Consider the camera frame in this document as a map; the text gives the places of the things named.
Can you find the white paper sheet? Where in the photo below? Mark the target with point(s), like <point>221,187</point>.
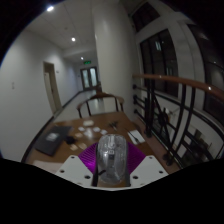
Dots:
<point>137,136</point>

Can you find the ceiling lights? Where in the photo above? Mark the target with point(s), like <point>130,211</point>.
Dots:
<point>73,39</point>

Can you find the dark multi-pane window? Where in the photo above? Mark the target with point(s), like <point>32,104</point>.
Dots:
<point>160,63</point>
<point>210,73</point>

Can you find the pale side door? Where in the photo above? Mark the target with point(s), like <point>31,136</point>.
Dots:
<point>53,88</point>

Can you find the wood-topped black metal railing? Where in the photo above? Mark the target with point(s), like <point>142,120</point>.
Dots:
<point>186,83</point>

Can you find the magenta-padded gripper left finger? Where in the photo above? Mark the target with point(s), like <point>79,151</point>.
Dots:
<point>73,166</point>

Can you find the wooden curved-back chair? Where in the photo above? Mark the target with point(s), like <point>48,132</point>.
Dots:
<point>100,97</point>

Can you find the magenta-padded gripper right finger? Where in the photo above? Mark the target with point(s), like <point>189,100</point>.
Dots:
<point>148,166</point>

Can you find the dark scissors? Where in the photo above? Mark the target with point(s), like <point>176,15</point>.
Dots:
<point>113,125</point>

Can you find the green exit sign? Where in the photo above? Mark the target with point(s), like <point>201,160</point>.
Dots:
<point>87,62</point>

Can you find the small tan card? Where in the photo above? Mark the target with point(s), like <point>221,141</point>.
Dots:
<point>73,147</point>
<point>82,145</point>

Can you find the black closed laptop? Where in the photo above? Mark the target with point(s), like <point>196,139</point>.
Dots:
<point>51,140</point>

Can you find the glass double door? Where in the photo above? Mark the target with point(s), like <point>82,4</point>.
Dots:
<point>89,78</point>

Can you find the small white box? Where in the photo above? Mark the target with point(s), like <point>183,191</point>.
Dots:
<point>88,123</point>

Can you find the small white card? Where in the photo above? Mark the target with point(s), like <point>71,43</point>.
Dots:
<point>104,132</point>
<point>88,133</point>
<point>96,129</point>
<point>81,128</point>

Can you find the translucent grey computer mouse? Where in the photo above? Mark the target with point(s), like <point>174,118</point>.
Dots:
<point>112,156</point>

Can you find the small black box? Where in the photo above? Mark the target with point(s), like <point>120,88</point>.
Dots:
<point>70,140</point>

